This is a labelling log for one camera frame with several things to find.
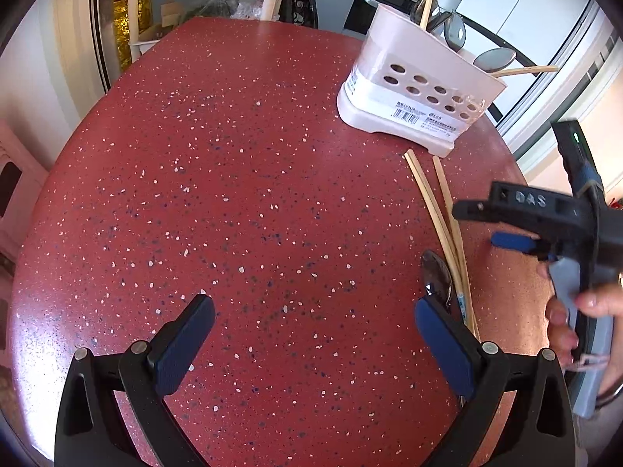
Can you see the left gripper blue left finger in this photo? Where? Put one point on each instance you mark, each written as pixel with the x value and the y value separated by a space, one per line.
pixel 152 370

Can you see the white plastic utensil caddy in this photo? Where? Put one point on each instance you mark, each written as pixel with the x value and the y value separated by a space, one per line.
pixel 407 83

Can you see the black built-in oven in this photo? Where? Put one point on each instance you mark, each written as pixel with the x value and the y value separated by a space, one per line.
pixel 361 14

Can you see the white refrigerator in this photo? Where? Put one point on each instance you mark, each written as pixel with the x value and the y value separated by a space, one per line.
pixel 536 28

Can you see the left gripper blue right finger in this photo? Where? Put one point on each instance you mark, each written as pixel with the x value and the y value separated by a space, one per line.
pixel 471 372

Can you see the bamboo chopstick blue pattern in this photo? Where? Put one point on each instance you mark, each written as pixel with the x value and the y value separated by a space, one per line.
pixel 462 279

